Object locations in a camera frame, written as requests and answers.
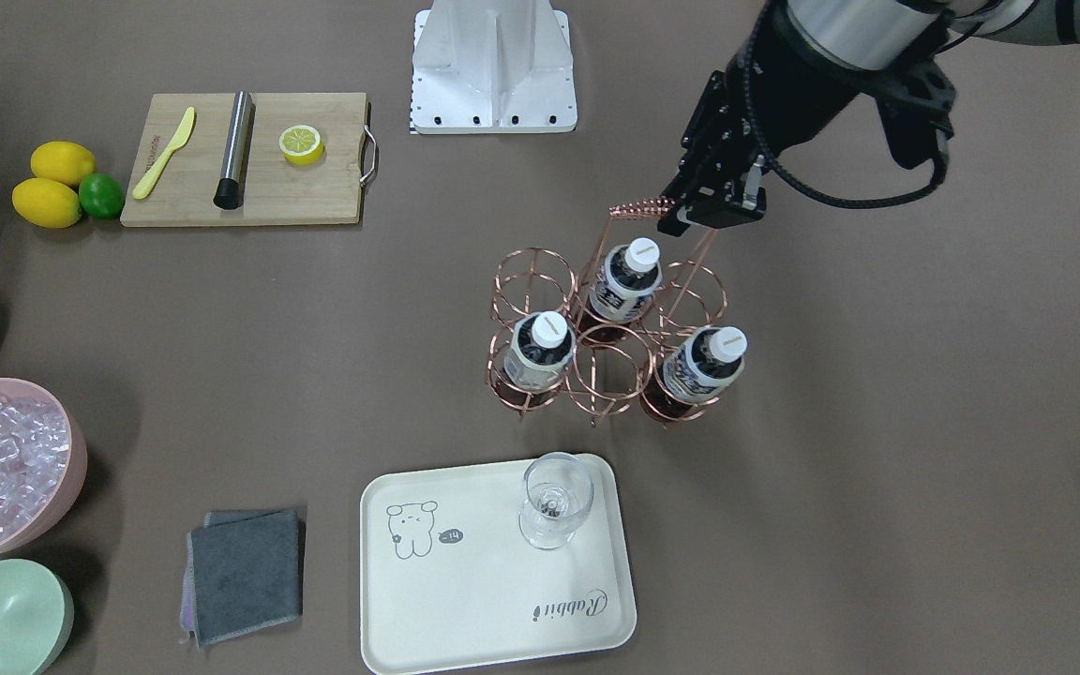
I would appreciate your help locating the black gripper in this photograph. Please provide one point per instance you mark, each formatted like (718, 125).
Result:
(777, 105)

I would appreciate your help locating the copper wire bottle basket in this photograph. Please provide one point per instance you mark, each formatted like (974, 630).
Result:
(612, 363)

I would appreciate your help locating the tea bottle white cap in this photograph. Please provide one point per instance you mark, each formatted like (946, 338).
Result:
(540, 351)

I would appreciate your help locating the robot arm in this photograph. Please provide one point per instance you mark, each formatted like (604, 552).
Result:
(1040, 23)

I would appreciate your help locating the clear wine glass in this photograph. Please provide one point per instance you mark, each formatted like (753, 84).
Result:
(558, 493)

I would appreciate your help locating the half lemon slice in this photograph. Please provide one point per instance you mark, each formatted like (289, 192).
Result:
(301, 145)

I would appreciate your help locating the bamboo cutting board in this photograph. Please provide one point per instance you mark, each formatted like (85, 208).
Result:
(276, 193)

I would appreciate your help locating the steel muddler black tip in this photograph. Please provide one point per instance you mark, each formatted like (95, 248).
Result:
(229, 194)

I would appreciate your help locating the white rabbit serving tray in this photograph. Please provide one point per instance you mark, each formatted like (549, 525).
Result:
(449, 582)

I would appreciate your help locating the yellow plastic knife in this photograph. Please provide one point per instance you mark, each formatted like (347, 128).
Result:
(178, 140)

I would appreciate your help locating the green lime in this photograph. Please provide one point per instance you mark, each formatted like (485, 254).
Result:
(100, 196)

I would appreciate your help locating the yellow lemon upper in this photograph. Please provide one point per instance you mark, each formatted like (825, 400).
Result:
(65, 162)

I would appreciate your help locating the yellow lemon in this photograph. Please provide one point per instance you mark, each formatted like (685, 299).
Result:
(46, 203)
(65, 162)

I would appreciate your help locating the folded grey cloth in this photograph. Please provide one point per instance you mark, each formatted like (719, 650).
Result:
(243, 574)

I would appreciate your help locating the yellow lemon lower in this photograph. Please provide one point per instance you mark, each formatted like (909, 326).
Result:
(46, 203)

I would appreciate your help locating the pink bowl of ice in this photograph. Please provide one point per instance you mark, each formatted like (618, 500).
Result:
(43, 462)

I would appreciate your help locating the mint green bowl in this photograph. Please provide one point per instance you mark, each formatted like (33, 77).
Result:
(36, 617)

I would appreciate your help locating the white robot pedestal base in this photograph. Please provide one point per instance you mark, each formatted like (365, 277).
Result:
(492, 67)

